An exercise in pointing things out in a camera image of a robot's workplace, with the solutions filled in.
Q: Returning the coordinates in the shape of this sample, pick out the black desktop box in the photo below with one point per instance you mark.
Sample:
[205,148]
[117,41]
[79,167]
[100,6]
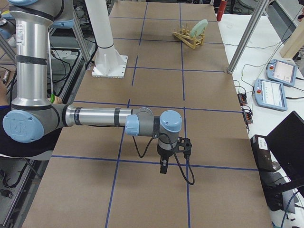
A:
[261,153]

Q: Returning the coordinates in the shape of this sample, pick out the orange black connector box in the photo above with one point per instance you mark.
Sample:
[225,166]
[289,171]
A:
[247,114]
[242,96]

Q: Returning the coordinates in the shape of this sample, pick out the wooden beam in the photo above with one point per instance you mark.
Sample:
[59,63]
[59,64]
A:
[294,43]

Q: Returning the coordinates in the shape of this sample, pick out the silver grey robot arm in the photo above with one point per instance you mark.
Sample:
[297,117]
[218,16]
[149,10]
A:
[32,115]

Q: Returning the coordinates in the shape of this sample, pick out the teach pendant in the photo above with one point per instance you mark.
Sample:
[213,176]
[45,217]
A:
[270,94]
[281,71]

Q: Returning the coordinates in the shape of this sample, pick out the upper orange black connector box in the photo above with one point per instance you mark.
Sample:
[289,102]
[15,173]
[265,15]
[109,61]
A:
[242,96]

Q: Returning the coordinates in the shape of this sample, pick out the red fire extinguisher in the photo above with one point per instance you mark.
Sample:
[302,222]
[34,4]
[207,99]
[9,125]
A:
[221,9]

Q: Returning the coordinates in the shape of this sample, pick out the lower orange black connector box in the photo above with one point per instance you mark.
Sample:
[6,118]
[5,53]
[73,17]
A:
[247,114]

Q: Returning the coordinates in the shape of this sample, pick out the upper teach pendant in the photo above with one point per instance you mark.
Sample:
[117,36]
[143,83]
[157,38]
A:
[281,71]

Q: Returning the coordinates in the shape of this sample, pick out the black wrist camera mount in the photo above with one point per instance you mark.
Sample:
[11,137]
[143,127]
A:
[184,146]

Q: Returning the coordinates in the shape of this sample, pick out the aluminium frame post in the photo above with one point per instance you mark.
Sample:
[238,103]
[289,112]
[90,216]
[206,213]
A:
[258,12]

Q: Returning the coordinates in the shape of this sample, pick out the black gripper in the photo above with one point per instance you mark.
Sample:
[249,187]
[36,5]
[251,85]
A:
[164,153]

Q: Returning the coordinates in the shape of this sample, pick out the lower teach pendant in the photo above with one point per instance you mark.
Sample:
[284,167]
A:
[270,94]

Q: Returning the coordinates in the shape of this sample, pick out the black computer monitor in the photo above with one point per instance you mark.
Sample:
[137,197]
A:
[286,142]

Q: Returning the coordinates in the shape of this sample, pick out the light green plate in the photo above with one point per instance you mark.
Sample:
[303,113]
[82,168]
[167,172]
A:
[198,29]

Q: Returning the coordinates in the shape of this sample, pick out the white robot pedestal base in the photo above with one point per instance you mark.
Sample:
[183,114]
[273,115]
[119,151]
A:
[108,62]

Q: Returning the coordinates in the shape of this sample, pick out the wooden dish rack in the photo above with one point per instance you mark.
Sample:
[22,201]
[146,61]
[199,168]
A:
[183,34]

